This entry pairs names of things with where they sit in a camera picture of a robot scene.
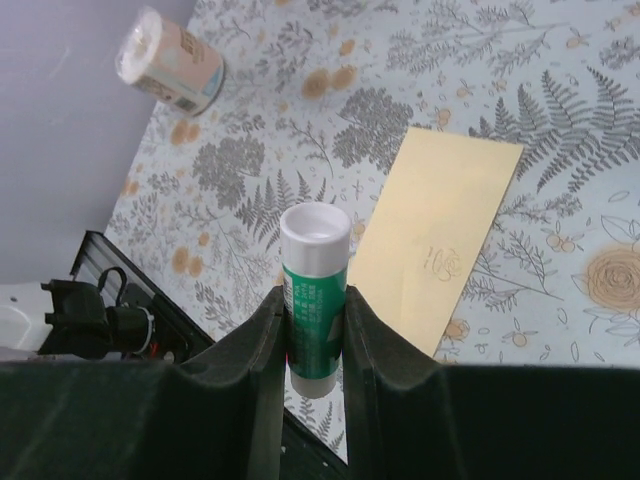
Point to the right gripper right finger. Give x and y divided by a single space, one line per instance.
411 417

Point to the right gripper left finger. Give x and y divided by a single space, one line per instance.
71 420

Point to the beige paper envelope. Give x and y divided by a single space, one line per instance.
427 229

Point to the green white glue stick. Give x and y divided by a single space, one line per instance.
315 241

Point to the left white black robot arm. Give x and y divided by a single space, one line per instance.
71 318

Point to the floral patterned table mat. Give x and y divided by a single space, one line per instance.
316 101

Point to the white toilet paper roll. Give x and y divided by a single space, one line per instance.
168 62

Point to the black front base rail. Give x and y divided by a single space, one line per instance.
150 310

